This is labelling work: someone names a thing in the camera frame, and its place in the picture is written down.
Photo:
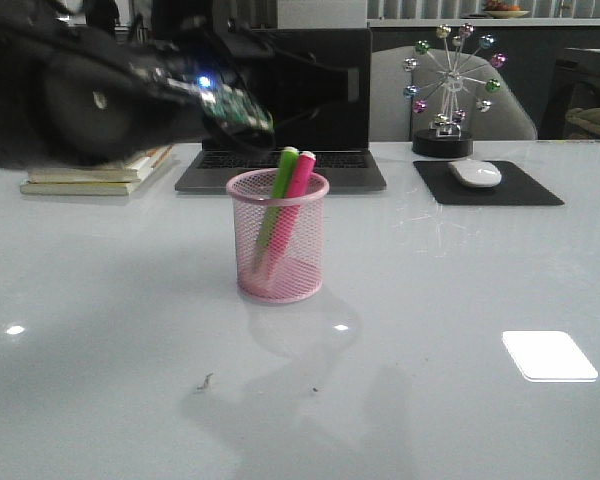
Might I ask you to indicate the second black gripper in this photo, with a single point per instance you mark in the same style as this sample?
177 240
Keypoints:
236 87

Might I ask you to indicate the green highlighter pen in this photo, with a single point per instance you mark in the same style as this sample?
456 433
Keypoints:
286 166

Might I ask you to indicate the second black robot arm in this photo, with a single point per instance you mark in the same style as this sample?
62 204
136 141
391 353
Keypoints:
77 97

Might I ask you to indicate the pink mesh pen holder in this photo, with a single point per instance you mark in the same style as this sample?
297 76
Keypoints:
292 267

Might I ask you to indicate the dark grey laptop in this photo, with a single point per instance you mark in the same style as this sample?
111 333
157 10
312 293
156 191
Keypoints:
330 165

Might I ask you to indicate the middle cream book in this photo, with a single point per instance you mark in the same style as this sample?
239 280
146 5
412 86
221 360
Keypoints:
136 168

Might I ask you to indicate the cream book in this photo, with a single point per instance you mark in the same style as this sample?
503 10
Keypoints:
136 168
88 189

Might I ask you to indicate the bottom cream book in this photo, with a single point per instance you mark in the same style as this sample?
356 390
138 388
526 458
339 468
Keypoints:
88 189

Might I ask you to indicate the right grey armchair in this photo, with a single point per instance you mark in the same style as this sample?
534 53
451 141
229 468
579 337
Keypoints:
404 97

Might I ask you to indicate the ferris wheel desk ornament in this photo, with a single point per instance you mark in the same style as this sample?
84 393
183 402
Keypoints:
445 135

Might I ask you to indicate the white computer mouse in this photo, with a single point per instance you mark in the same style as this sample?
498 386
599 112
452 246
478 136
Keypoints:
475 173

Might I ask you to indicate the fruit bowl on counter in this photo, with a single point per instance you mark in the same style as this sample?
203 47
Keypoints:
502 10

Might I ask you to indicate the black mouse pad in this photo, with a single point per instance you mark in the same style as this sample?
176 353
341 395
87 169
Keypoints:
517 188

